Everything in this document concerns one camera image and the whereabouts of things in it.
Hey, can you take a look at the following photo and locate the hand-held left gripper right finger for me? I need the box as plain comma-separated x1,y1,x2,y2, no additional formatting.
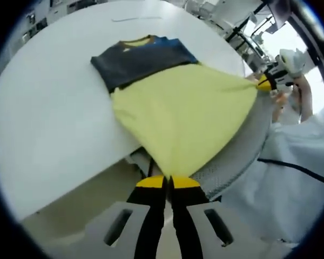
168,175,292,259

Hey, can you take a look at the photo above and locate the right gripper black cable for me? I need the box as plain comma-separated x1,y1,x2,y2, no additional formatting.
257,158,324,187

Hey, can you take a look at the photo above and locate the large dark display screen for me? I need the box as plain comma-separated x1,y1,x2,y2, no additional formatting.
269,0,287,29

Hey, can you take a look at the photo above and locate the grey mesh office chair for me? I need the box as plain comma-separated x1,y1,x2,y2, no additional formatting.
128,94,276,203

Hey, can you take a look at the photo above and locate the black display stand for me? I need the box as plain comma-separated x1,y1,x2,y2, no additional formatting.
226,5,275,52

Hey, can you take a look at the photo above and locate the white table cable cover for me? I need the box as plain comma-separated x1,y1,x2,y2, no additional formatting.
112,16,163,22

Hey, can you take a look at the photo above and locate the yellow blue grey garment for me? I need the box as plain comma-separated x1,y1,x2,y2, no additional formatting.
90,34,260,179

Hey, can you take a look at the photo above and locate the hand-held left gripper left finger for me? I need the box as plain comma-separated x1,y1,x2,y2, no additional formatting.
50,174,167,259

